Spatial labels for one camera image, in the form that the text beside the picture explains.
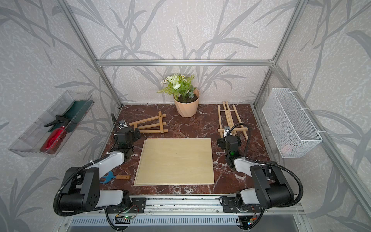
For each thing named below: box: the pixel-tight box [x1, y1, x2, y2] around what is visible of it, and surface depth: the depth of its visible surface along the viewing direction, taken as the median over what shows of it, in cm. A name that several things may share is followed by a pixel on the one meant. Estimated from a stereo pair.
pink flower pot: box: [174, 88, 200, 118], surface depth 107 cm
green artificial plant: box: [156, 73, 197, 102], surface depth 95 cm
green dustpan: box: [47, 100, 94, 133], surface depth 70 cm
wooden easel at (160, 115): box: [128, 111, 169, 134], surface depth 108 cm
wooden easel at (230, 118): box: [217, 101, 249, 141], surface depth 113 cm
